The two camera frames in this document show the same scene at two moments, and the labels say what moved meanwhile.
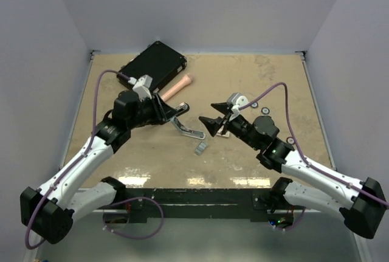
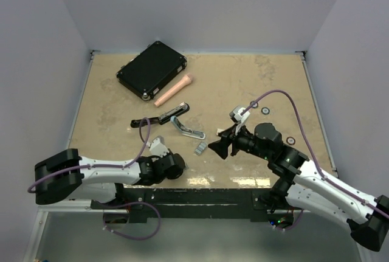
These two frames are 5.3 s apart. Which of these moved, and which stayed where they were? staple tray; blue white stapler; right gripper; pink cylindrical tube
Moved: right gripper
Stayed: blue white stapler; pink cylindrical tube; staple tray
